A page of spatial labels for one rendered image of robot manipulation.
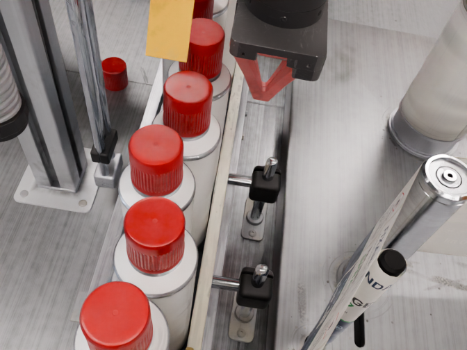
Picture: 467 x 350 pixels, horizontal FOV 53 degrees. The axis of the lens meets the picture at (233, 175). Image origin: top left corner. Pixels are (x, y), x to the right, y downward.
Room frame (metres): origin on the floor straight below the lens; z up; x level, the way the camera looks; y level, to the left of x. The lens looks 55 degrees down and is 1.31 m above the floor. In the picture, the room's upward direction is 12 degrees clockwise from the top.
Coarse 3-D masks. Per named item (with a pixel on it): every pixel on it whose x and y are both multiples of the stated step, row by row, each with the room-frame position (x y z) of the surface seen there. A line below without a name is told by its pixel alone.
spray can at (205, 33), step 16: (192, 32) 0.27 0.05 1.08; (208, 32) 0.28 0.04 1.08; (192, 48) 0.26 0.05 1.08; (208, 48) 0.26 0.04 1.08; (176, 64) 0.28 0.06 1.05; (192, 64) 0.26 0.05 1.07; (208, 64) 0.26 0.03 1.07; (224, 80) 0.27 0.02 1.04; (224, 96) 0.27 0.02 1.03; (224, 112) 0.27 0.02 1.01
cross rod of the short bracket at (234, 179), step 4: (228, 176) 0.28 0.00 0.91; (232, 176) 0.28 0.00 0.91; (236, 176) 0.28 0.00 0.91; (240, 176) 0.28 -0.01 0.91; (244, 176) 0.28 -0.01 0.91; (248, 176) 0.28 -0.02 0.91; (228, 180) 0.27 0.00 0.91; (232, 180) 0.27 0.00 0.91; (236, 180) 0.27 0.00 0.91; (240, 180) 0.28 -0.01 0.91; (244, 180) 0.28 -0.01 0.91; (248, 180) 0.28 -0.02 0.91; (232, 184) 0.27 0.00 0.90; (236, 184) 0.27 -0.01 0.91; (240, 184) 0.27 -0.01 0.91; (244, 184) 0.27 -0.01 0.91; (248, 184) 0.27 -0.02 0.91
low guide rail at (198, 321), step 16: (240, 80) 0.41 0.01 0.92; (224, 128) 0.34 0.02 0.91; (224, 144) 0.31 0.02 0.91; (224, 160) 0.29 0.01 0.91; (224, 176) 0.27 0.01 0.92; (224, 192) 0.25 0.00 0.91; (208, 224) 0.21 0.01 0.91; (208, 240) 0.20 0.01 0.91; (208, 256) 0.18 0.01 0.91; (208, 272) 0.17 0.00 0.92; (208, 288) 0.15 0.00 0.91; (192, 320) 0.12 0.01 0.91; (192, 336) 0.11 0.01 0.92
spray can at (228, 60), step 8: (232, 0) 0.41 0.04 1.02; (232, 8) 0.41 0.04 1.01; (232, 16) 0.41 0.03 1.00; (232, 24) 0.41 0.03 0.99; (224, 32) 0.41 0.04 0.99; (224, 40) 0.41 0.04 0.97; (224, 48) 0.41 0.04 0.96; (224, 56) 0.41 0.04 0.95; (232, 56) 0.42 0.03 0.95; (224, 64) 0.41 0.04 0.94; (232, 64) 0.42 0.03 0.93; (232, 72) 0.42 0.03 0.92; (232, 80) 0.43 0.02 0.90
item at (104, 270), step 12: (156, 72) 0.35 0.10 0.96; (156, 84) 0.33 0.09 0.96; (156, 96) 0.32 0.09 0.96; (156, 108) 0.30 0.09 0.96; (144, 120) 0.28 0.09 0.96; (120, 204) 0.19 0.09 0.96; (120, 216) 0.18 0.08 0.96; (108, 228) 0.17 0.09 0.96; (120, 228) 0.17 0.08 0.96; (108, 240) 0.16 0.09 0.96; (108, 252) 0.15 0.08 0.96; (108, 264) 0.14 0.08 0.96; (96, 276) 0.13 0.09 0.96; (108, 276) 0.13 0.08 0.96
